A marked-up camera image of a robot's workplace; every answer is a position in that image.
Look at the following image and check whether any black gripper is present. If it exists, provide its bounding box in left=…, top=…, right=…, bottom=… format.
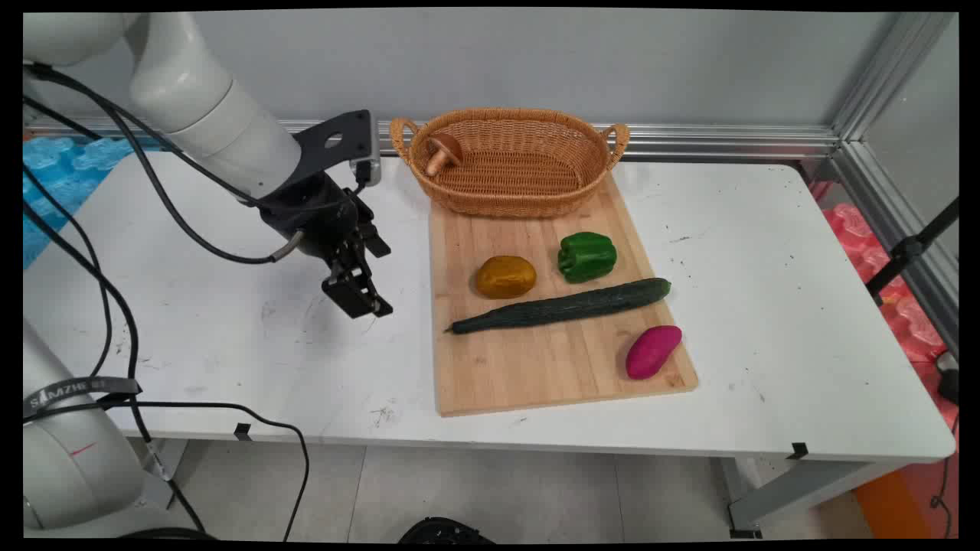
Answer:
left=259, top=172, right=394, bottom=320

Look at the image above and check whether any yellow toy potato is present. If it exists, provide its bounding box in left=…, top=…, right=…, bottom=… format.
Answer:
left=475, top=255, right=537, bottom=300

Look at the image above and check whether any brown toy mushroom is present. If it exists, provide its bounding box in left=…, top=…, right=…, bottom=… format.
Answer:
left=425, top=132, right=464, bottom=178

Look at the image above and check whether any wooden cutting board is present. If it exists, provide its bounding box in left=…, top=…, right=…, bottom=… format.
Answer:
left=429, top=174, right=699, bottom=418

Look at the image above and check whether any dark green toy cucumber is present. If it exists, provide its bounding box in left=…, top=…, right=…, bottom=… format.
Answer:
left=446, top=277, right=672, bottom=335

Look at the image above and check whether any green toy bell pepper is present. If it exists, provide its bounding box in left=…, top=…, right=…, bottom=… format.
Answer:
left=557, top=232, right=618, bottom=284

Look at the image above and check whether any black round floor object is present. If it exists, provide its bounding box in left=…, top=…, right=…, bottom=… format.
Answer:
left=398, top=517, right=495, bottom=544

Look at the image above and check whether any purple toy sweet potato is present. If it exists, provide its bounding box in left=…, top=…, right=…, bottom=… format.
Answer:
left=626, top=325, right=683, bottom=380

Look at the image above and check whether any blue knitted cloth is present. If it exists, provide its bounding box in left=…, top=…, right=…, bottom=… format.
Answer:
left=23, top=136, right=165, bottom=269

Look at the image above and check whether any grey metal table leg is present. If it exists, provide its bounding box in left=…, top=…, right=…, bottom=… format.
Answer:
left=720, top=458, right=912, bottom=538

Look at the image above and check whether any black tripod stand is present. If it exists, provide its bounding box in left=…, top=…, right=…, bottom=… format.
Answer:
left=865, top=195, right=959, bottom=307

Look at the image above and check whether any red foam floor mat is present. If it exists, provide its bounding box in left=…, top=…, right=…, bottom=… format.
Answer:
left=808, top=180, right=959, bottom=540

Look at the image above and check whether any small black floor device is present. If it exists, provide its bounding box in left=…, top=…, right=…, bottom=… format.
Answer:
left=936, top=352, right=959, bottom=406

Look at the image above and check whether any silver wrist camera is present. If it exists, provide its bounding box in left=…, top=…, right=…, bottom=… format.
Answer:
left=351, top=112, right=381, bottom=187

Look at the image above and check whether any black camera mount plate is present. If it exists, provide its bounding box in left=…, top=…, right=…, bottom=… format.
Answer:
left=293, top=109, right=372, bottom=186

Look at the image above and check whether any black cable with silver plug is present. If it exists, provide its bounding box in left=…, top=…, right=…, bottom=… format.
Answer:
left=107, top=99, right=307, bottom=266

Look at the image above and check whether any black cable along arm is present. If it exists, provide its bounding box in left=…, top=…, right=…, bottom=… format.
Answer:
left=23, top=63, right=265, bottom=209

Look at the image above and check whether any woven wicker basket with handles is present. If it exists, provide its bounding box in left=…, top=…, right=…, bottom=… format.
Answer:
left=389, top=107, right=631, bottom=219

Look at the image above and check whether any black cable looping under table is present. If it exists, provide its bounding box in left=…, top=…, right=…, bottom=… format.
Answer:
left=100, top=399, right=311, bottom=543

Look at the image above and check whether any long black hanging cable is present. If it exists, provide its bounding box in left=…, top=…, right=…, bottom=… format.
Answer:
left=23, top=165, right=209, bottom=535

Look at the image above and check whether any grey printed velcro strap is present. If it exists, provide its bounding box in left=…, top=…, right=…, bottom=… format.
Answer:
left=23, top=377, right=142, bottom=418

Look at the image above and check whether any long horizontal aluminium frame rail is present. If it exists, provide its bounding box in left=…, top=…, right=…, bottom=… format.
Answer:
left=23, top=117, right=843, bottom=163

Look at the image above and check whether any short aluminium frame side rail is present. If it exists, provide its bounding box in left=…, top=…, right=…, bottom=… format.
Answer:
left=831, top=142, right=959, bottom=357

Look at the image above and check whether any aluminium frame corner post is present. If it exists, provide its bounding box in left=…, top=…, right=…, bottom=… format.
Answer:
left=831, top=11, right=958, bottom=146

